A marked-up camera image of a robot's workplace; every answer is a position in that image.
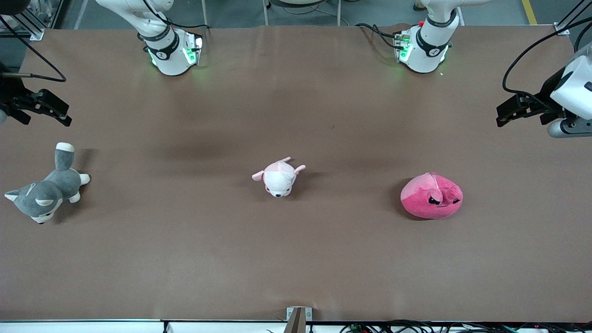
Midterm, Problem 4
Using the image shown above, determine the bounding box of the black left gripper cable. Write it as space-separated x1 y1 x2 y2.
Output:
502 18 592 100

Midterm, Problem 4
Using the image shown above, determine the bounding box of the pale pink white plush puppy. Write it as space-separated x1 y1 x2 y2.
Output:
252 157 306 198

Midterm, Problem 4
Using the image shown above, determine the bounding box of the round hot pink plush toy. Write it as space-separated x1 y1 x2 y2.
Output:
401 172 463 220

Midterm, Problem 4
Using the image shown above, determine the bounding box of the metal table edge bracket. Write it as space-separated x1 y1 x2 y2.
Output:
286 307 313 333

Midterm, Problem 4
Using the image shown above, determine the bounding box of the aluminium frame profile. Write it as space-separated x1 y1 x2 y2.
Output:
554 0 592 36
0 14 45 41

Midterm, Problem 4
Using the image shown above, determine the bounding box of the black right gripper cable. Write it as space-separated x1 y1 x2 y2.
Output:
0 15 67 83

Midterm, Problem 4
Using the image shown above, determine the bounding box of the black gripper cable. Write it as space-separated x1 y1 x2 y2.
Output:
502 18 592 100
0 15 67 83

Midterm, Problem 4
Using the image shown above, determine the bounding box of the grey white husky plush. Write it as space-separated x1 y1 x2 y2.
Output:
4 142 91 225

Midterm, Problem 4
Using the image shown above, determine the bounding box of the tangled black cable bundle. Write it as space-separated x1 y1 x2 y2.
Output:
340 319 592 333

